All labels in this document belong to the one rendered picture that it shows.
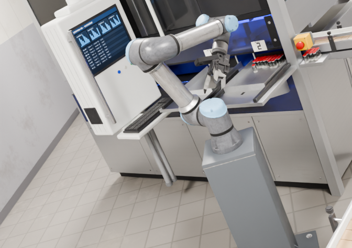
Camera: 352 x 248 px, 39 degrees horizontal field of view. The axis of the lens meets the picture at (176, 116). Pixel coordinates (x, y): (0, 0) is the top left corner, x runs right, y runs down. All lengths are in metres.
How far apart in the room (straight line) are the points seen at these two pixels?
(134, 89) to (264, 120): 0.83
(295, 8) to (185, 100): 0.85
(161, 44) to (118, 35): 1.06
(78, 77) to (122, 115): 0.37
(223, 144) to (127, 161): 1.94
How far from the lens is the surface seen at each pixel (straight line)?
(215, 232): 3.22
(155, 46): 2.07
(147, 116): 3.00
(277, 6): 2.64
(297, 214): 3.11
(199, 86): 2.96
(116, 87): 3.06
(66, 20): 2.91
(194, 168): 3.65
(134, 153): 3.98
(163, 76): 2.22
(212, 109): 2.22
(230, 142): 2.28
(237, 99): 2.57
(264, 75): 2.75
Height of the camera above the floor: 1.83
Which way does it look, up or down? 21 degrees down
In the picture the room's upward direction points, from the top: 24 degrees counter-clockwise
